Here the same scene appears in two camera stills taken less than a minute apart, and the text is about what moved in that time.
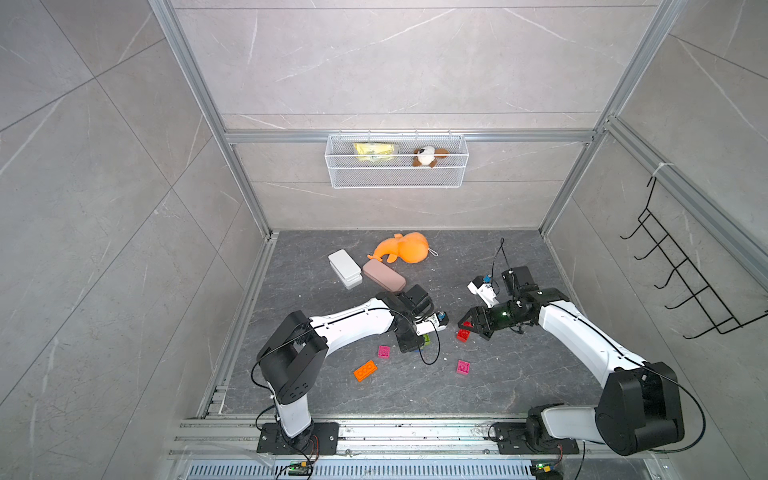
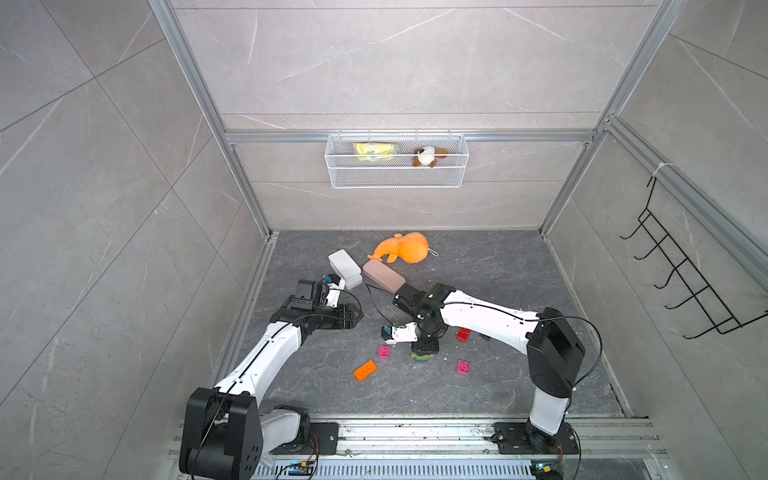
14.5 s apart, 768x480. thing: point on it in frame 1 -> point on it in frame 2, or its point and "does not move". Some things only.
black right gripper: [475, 318] -> [428, 348]
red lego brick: [464, 334] does not move
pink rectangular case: [384, 275] does not move
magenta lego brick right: [462, 367] does not move
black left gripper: [411, 345] -> [344, 316]
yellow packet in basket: [361, 148] does not move
